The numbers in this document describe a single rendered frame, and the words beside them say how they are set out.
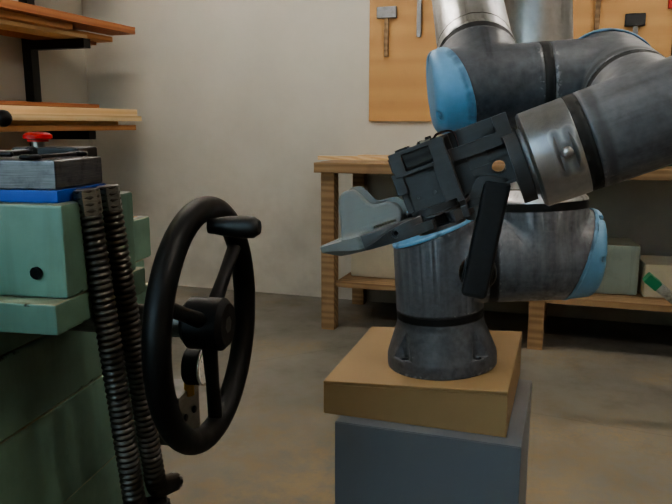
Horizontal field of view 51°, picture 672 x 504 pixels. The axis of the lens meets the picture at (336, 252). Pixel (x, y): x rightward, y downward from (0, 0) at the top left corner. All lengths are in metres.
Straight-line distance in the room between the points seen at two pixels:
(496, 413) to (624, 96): 0.63
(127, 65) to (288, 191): 1.32
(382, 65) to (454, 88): 3.28
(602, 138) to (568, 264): 0.55
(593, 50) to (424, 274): 0.52
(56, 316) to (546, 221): 0.75
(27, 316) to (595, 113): 0.54
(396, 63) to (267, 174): 1.01
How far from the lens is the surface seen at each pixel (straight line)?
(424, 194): 0.65
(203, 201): 0.76
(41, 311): 0.70
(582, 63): 0.75
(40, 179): 0.71
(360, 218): 0.67
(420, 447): 1.16
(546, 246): 1.15
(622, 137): 0.64
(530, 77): 0.73
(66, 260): 0.70
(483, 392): 1.14
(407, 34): 3.98
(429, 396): 1.15
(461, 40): 0.77
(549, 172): 0.63
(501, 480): 1.16
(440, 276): 1.14
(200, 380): 1.12
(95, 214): 0.72
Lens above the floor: 1.03
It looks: 10 degrees down
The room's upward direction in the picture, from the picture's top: straight up
